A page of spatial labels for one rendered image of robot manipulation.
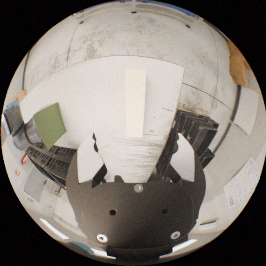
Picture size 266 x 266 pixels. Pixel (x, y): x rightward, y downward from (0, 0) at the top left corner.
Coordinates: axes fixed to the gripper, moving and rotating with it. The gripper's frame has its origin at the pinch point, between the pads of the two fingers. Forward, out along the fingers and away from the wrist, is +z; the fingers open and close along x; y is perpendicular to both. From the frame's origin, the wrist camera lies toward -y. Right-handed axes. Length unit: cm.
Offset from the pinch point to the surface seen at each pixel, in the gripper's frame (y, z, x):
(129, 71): -11.2, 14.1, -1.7
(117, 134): 14.8, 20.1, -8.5
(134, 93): -4.4, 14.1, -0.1
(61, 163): 27, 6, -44
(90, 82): -9.7, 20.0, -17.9
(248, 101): -53, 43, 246
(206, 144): 37, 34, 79
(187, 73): -35, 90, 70
